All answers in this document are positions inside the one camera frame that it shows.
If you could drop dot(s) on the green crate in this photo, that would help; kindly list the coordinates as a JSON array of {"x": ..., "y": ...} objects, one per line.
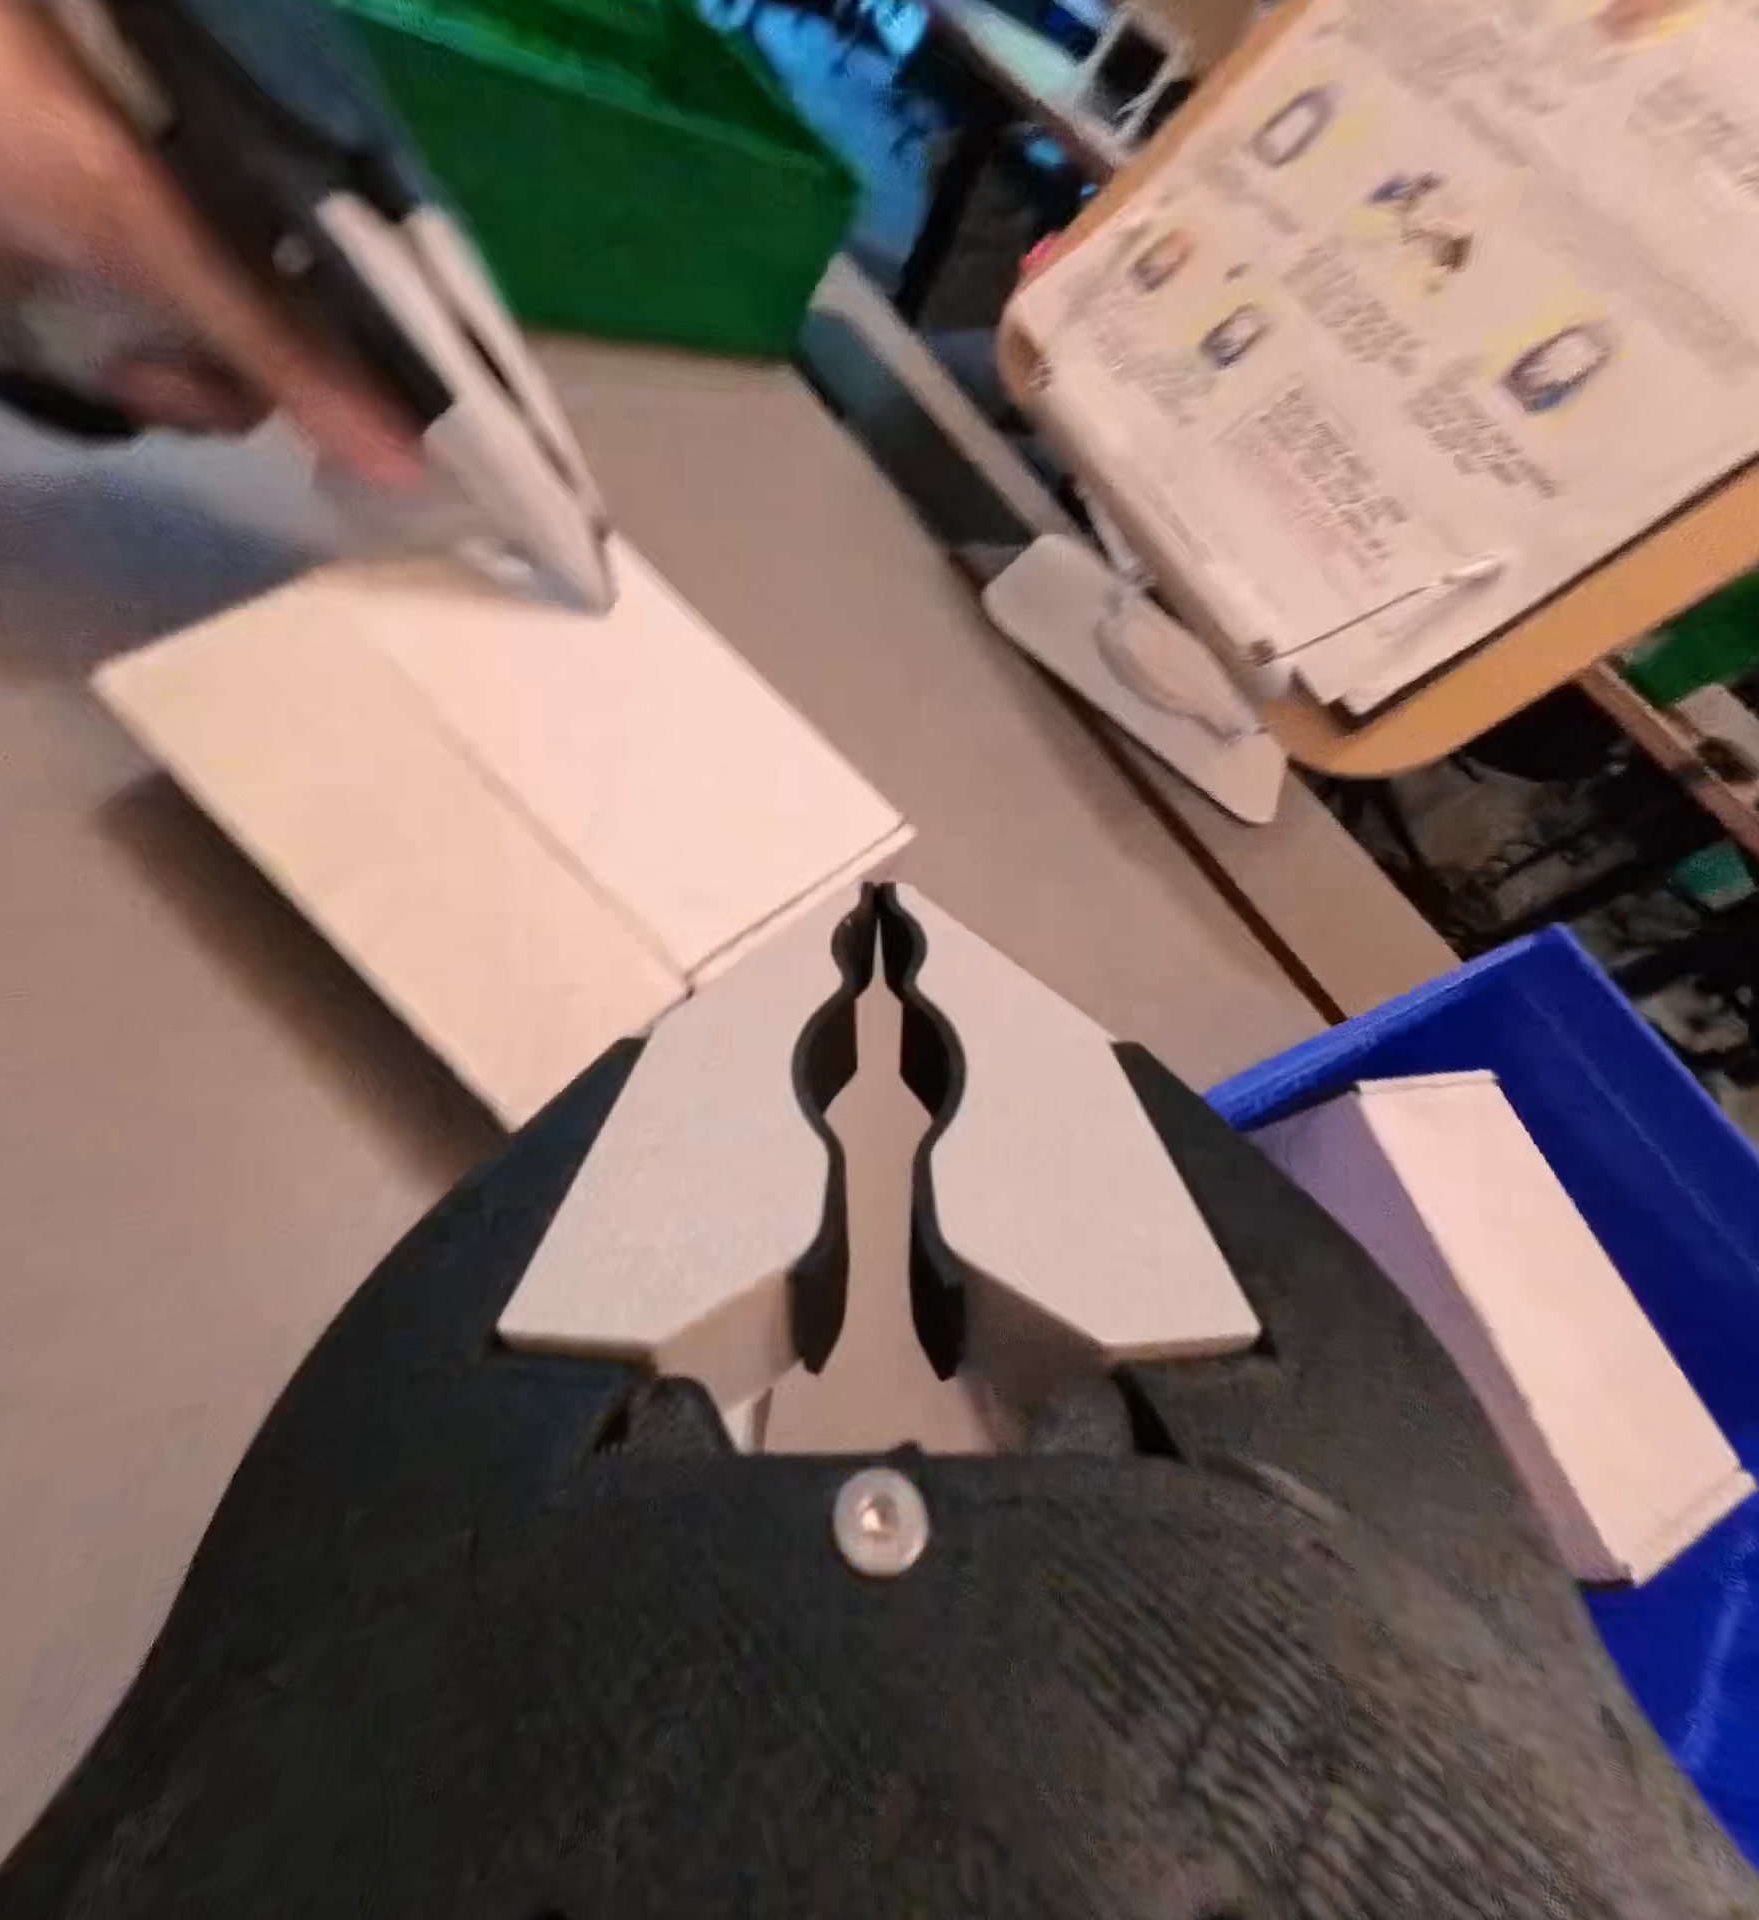
[{"x": 1733, "y": 631}]

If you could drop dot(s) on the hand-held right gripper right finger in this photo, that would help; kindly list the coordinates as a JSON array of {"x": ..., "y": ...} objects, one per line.
[{"x": 1074, "y": 1200}]

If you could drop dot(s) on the green plastic bin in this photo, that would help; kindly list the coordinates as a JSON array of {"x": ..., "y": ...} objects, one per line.
[{"x": 625, "y": 165}]

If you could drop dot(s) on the person's left hand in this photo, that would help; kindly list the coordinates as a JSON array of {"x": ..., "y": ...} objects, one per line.
[{"x": 25, "y": 149}]

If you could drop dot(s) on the wooden clipboard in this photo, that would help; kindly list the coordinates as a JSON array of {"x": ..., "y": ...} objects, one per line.
[{"x": 1645, "y": 631}]

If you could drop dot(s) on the printed instruction sheets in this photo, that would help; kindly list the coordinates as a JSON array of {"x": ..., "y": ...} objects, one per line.
[{"x": 1420, "y": 301}]

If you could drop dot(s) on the blue plastic bin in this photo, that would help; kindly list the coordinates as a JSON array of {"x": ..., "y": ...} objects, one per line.
[{"x": 1720, "y": 1276}]

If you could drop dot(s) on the white cardboard box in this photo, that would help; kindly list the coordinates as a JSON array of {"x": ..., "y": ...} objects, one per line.
[
  {"x": 519, "y": 780},
  {"x": 1540, "y": 1320}
]

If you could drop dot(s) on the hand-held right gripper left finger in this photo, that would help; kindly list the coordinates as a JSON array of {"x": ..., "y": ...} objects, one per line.
[{"x": 670, "y": 1200}]

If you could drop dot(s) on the wooden shelf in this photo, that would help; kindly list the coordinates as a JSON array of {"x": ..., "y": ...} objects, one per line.
[{"x": 1720, "y": 780}]

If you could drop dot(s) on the white closed cardboard box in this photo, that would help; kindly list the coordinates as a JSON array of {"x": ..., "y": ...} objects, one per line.
[{"x": 1540, "y": 1320}]

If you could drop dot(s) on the white stand base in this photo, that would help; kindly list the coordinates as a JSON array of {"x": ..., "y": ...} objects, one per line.
[{"x": 1104, "y": 660}]

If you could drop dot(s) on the beige desk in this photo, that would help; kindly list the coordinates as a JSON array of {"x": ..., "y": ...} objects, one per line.
[{"x": 143, "y": 1200}]

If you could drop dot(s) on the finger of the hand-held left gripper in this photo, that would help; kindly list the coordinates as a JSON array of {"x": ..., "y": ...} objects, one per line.
[
  {"x": 512, "y": 338},
  {"x": 491, "y": 450}
]

